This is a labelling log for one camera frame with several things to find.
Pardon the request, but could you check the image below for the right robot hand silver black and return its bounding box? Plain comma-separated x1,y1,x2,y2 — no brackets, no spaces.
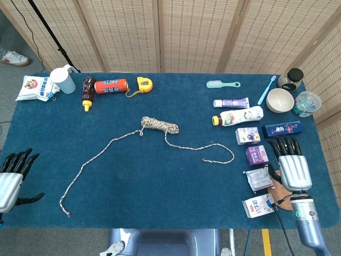
267,135,313,192

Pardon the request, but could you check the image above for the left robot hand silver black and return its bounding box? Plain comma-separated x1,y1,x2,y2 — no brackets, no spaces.
0,148,45,214

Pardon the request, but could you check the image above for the white brown braided rope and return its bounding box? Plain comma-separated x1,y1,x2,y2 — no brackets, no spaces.
59,116,235,217

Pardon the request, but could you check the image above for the round woven coaster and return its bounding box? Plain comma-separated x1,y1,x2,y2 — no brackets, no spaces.
267,170,294,211

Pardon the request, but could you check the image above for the silver foil packet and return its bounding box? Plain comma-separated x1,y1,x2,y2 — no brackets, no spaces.
242,164,274,193

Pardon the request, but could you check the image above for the purple small box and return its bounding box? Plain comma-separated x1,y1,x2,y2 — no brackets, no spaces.
245,145,269,166

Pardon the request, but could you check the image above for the dark blue long box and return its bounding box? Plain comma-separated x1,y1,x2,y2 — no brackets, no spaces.
262,120,304,139

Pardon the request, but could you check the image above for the white milk carton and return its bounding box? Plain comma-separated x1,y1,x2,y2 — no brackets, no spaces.
241,194,278,219

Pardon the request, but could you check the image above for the white purple small carton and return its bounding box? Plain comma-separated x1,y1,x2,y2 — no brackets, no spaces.
234,126,261,146

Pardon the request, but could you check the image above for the clear plastic tub teal base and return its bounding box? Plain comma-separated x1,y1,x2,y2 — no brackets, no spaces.
292,91,322,117

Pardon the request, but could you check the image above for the beige bowl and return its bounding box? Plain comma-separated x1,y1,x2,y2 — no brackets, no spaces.
266,88,295,114

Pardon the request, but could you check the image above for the white drink bottle yellow cap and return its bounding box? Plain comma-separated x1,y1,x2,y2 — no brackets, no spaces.
212,106,264,126

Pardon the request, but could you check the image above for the yellow floor tape strip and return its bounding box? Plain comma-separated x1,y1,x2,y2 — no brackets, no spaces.
262,228,272,256

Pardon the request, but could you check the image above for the light blue toothbrush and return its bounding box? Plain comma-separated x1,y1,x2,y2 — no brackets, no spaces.
257,75,277,106

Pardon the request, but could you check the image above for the white purple toothpaste tube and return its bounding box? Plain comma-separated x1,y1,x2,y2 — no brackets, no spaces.
213,97,250,109

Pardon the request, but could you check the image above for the white table leg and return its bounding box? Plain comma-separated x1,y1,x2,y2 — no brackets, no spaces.
229,228,236,256

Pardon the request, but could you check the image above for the glass jar black lid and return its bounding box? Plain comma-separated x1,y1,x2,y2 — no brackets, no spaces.
278,68,305,92

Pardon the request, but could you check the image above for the bamboo folding screen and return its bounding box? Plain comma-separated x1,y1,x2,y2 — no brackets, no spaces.
289,34,341,187
0,0,341,74

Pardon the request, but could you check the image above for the white sugar bag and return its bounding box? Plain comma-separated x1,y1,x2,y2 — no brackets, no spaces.
15,75,61,102

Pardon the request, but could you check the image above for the white plastic pitcher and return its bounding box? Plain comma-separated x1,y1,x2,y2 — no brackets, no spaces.
50,64,77,94

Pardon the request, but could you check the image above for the mint green hairbrush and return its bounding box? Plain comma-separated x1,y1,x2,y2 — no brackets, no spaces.
206,79,241,89

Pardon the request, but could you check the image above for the brown honey bottle yellow cap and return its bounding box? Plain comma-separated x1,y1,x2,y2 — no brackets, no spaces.
81,76,98,113

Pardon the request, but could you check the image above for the white sneaker brown sole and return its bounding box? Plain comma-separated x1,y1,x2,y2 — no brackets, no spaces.
0,51,30,67

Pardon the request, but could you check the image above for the dark blue table cloth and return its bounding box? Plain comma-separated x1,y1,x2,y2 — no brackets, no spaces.
0,72,341,229

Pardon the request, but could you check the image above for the orange drink can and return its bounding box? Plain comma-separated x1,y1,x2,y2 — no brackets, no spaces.
94,78,129,94

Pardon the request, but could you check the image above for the blue-grey robot torso base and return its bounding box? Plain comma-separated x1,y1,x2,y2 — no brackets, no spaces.
100,228,232,256

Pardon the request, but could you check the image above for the black tripod stand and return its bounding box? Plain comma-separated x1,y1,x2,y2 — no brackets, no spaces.
28,0,82,73

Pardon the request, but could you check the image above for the yellow tape measure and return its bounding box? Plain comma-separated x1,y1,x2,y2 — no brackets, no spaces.
125,76,154,98

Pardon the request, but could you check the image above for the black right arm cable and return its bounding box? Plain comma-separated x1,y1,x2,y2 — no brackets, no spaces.
271,204,291,256

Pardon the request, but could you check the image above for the thin black hanging cable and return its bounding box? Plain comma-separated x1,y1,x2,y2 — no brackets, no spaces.
10,0,53,72

